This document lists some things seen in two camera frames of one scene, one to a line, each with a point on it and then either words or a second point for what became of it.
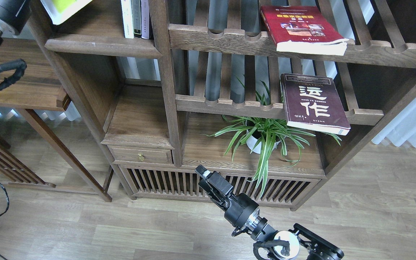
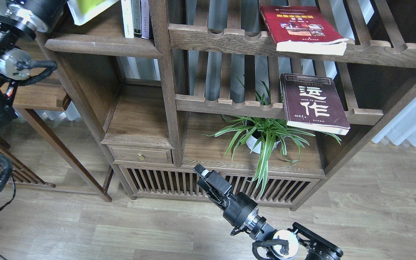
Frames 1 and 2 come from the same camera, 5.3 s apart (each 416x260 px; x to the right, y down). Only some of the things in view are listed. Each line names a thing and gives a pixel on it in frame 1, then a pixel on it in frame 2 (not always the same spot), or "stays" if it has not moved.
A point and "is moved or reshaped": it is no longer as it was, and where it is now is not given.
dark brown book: x=313 y=103 stays
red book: x=303 y=29 stays
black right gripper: x=240 y=210 stays
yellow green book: x=59 y=10 is moved or reshaped
